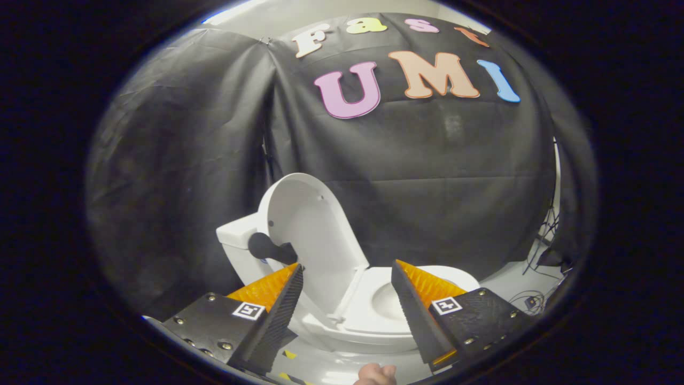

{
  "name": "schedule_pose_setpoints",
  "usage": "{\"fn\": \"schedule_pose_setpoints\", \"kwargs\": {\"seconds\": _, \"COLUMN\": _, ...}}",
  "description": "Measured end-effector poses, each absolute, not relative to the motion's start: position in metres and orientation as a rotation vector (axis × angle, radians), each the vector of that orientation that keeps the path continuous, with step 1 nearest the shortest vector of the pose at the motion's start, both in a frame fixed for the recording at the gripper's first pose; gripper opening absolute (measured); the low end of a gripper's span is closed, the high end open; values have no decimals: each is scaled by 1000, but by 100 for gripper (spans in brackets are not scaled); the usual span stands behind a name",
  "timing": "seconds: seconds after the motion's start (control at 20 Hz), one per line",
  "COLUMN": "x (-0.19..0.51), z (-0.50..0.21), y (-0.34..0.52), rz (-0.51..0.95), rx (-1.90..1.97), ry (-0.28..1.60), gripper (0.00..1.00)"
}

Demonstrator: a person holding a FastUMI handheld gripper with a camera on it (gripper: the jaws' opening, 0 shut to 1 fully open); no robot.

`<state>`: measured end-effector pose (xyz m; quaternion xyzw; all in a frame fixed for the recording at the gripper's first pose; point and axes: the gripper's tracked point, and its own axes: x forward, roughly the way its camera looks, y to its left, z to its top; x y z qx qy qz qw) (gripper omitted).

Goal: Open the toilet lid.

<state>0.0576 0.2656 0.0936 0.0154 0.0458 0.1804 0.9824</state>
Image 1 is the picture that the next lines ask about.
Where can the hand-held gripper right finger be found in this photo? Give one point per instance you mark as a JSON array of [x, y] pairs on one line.
[[414, 315]]

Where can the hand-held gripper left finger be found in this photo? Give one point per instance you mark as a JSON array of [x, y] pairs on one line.
[[278, 321]]

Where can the black lid pull tab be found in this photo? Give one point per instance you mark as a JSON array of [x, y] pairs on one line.
[[264, 247]]

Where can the white toilet lid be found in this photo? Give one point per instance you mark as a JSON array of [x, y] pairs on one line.
[[315, 224]]

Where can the white toilet seat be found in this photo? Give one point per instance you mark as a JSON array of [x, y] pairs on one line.
[[368, 305]]

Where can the white ceramic toilet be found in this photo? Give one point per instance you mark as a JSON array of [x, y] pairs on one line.
[[240, 256]]

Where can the black backdrop cloth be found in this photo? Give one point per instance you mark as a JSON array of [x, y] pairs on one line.
[[427, 160]]

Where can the black tripod stand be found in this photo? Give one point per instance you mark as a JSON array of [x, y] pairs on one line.
[[549, 230]]

